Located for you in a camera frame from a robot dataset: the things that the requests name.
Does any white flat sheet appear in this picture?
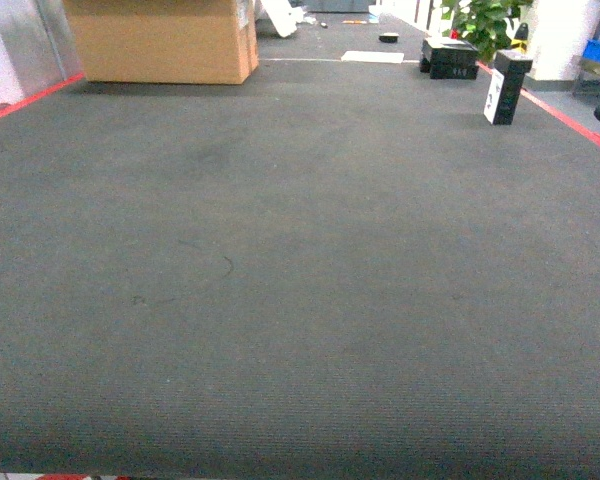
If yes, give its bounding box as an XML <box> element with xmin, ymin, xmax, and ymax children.
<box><xmin>341</xmin><ymin>50</ymin><xmax>404</xmax><ymax>64</ymax></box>

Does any white foam board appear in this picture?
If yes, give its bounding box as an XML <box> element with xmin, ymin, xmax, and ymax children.
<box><xmin>260</xmin><ymin>0</ymin><xmax>297</xmax><ymax>38</ymax></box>

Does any black flat box stack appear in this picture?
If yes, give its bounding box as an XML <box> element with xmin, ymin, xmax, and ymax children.
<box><xmin>419</xmin><ymin>37</ymin><xmax>478</xmax><ymax>80</ymax></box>

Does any large cardboard box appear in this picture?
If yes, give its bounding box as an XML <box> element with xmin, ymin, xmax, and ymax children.
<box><xmin>63</xmin><ymin>0</ymin><xmax>259</xmax><ymax>85</ymax></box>

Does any black and white upright box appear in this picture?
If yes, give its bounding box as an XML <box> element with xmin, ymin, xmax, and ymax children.
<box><xmin>483</xmin><ymin>50</ymin><xmax>533</xmax><ymax>125</ymax></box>

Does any green potted plant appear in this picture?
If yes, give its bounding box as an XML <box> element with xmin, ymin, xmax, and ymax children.
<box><xmin>439</xmin><ymin>0</ymin><xmax>533</xmax><ymax>64</ymax></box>

